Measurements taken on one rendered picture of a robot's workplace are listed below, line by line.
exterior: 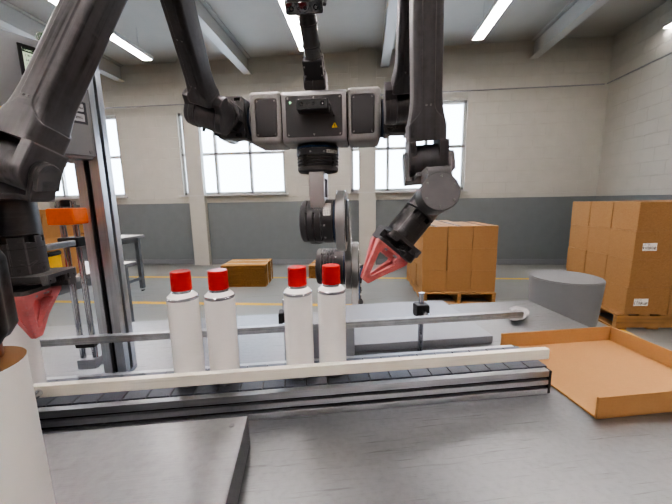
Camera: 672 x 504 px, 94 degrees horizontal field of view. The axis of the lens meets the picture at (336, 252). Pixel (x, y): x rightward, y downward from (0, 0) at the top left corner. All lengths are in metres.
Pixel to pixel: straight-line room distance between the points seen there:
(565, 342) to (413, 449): 0.57
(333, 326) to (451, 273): 3.30
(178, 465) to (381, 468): 0.27
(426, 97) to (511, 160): 5.84
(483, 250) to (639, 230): 1.27
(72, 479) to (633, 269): 3.77
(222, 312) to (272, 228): 5.57
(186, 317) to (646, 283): 3.73
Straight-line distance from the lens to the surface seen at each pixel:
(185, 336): 0.61
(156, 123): 7.16
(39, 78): 0.61
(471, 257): 3.86
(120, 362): 0.85
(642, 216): 3.75
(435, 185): 0.50
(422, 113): 0.58
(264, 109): 1.06
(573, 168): 6.85
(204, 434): 0.54
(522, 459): 0.60
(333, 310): 0.57
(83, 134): 0.78
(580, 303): 2.71
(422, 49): 0.59
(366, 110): 1.02
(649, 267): 3.88
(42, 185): 0.58
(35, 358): 0.76
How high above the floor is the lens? 1.20
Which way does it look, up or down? 9 degrees down
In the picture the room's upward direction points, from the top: 1 degrees counter-clockwise
